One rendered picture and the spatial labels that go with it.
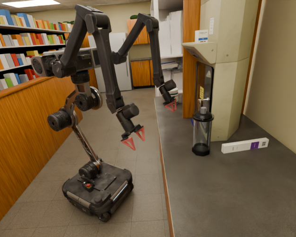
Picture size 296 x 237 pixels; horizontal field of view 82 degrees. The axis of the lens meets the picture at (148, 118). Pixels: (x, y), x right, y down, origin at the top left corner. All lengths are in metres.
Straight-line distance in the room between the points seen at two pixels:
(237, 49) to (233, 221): 0.76
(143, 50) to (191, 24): 5.22
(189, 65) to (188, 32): 0.21
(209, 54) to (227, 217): 0.72
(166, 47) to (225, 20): 1.41
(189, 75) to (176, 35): 0.95
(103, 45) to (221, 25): 0.55
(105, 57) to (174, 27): 1.48
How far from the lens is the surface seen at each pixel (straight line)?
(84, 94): 1.44
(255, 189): 0.91
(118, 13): 6.57
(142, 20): 1.28
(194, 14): 1.32
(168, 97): 1.28
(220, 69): 1.00
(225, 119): 1.11
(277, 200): 0.90
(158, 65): 1.26
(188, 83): 1.35
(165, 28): 2.31
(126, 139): 0.87
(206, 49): 0.96
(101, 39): 0.84
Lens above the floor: 1.55
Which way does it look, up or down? 25 degrees down
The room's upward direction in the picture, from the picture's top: 5 degrees counter-clockwise
